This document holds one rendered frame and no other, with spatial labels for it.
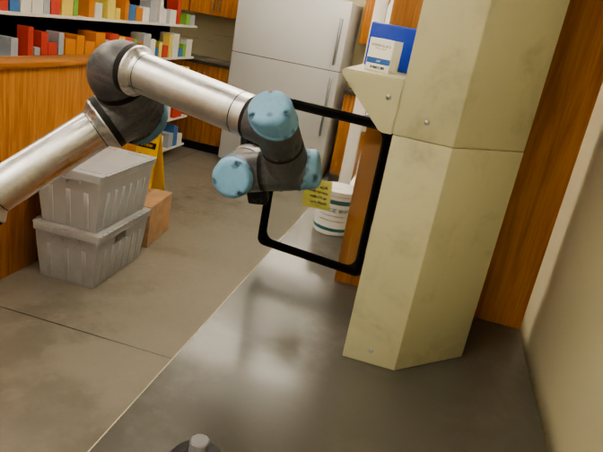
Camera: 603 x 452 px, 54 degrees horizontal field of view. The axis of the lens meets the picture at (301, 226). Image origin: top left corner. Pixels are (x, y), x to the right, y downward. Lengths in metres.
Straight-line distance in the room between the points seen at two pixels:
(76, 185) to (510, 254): 2.33
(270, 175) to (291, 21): 5.15
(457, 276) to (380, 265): 0.17
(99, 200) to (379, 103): 2.32
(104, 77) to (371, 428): 0.79
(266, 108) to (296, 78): 5.22
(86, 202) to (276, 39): 3.45
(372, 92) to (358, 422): 0.59
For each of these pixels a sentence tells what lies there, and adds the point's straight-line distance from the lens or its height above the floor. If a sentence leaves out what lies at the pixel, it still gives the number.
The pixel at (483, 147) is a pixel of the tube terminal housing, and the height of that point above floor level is 1.41.
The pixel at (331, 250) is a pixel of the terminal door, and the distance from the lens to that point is 1.54.
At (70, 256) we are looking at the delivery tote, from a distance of 3.45.
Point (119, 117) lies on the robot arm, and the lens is 1.27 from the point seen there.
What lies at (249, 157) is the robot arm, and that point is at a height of 1.33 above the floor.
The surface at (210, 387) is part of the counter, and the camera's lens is 1.11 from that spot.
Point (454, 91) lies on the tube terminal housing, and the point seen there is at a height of 1.51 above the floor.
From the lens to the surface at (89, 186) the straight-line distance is 3.25.
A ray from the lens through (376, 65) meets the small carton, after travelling 1.20.
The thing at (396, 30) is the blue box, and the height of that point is 1.59.
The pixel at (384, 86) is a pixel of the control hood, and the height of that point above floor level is 1.49.
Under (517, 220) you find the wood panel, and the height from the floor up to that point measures 1.22.
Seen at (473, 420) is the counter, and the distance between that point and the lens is 1.21.
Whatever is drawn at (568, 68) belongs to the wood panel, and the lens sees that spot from 1.49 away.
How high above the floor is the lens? 1.58
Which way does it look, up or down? 19 degrees down
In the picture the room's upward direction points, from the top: 11 degrees clockwise
